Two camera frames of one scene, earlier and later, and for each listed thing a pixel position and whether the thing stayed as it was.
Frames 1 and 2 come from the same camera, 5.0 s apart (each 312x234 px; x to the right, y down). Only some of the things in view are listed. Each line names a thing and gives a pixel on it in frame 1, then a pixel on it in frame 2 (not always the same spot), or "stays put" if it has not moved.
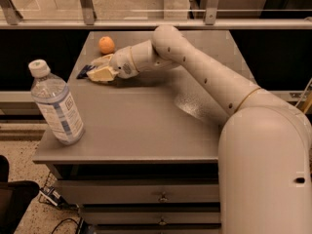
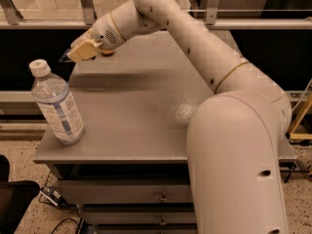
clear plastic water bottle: [55, 101] stays put
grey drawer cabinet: [148, 159] stays put
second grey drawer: [150, 217] stays put
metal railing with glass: [72, 7] stays put
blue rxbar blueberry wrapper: [83, 73] → [64, 58]
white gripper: [121, 62] → [103, 32]
